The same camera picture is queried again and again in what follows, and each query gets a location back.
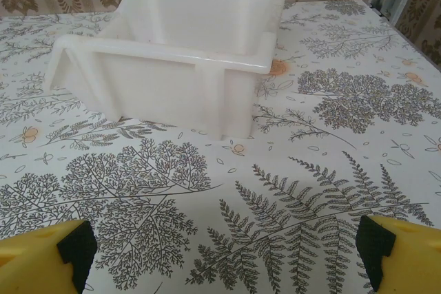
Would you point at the white plastic bin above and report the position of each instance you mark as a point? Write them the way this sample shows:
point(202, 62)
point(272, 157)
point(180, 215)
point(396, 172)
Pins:
point(155, 94)

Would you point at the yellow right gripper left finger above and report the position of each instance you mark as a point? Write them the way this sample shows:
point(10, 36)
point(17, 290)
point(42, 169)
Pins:
point(31, 266)

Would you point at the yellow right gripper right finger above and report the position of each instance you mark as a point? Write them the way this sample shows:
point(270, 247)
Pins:
point(413, 263)

